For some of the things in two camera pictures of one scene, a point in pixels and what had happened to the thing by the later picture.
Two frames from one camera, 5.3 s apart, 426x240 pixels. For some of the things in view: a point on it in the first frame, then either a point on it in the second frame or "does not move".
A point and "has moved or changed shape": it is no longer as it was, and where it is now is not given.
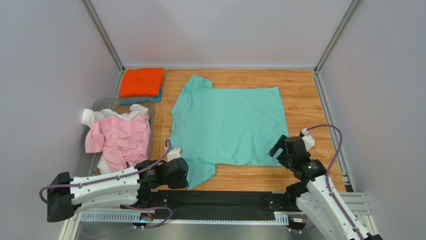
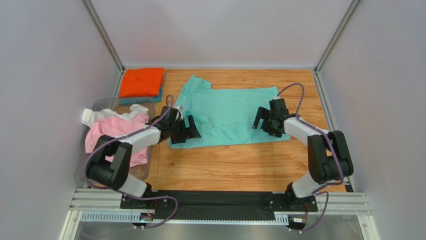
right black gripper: (283, 146) -> (268, 118)
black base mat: (196, 205) does not move
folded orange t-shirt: (141, 82) does not move
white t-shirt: (89, 116) does not move
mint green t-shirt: (212, 126) has moved or changed shape
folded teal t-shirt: (143, 100) does not move
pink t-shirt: (123, 141) does not move
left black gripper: (183, 182) -> (188, 133)
